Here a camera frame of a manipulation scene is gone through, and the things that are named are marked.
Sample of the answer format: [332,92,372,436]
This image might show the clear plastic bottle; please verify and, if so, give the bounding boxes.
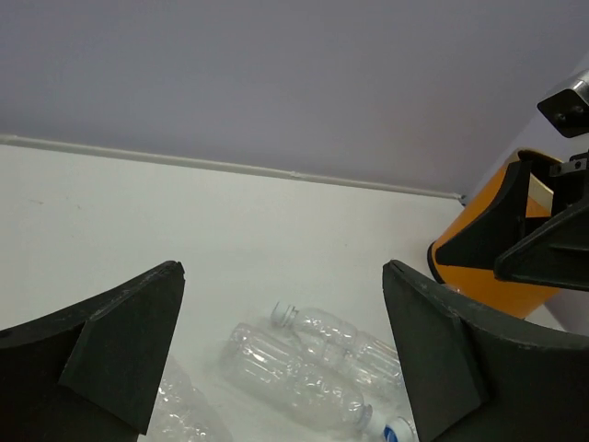
[142,355,233,442]

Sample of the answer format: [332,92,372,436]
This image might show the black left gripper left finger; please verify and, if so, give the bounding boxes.
[1,261,185,441]

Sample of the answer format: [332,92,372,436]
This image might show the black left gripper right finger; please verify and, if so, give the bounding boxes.
[382,260,588,441]

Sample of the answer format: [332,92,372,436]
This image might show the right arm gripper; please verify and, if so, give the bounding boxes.
[435,152,588,292]

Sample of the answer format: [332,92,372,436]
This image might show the clear bottle blue cap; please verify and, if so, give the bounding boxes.
[219,323,417,441]

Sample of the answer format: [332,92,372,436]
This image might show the clear bottle white cap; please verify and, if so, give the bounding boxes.
[271,302,404,400]

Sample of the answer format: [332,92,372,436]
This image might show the orange cylindrical bin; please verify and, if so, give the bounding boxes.
[427,148,561,319]

